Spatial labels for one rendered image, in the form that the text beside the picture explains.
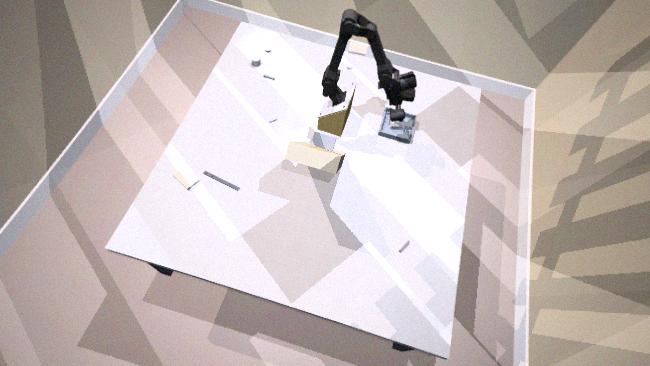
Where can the grey flat bar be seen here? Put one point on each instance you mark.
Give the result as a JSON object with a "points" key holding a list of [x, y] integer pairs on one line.
{"points": [[221, 180]]}

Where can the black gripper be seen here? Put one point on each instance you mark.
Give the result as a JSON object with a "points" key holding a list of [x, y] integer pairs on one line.
{"points": [[397, 114]]}

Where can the small grey cylinder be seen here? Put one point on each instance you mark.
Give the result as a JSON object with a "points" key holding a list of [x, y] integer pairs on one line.
{"points": [[256, 60]]}

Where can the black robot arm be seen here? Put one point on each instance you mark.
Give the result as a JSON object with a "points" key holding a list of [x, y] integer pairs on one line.
{"points": [[388, 75]]}

